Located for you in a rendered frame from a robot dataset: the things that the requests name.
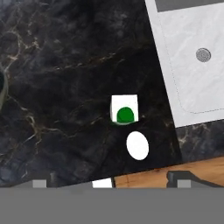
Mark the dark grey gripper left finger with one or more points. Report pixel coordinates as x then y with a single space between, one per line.
39 184

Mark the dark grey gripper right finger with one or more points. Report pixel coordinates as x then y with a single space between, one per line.
178 176

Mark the white marble sink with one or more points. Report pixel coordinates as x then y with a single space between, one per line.
192 75

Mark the wooden cupboard front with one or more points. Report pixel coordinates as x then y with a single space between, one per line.
145 178

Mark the white egg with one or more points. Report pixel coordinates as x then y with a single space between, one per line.
137 145

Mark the white cupboard panel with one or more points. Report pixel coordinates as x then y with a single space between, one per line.
102 183

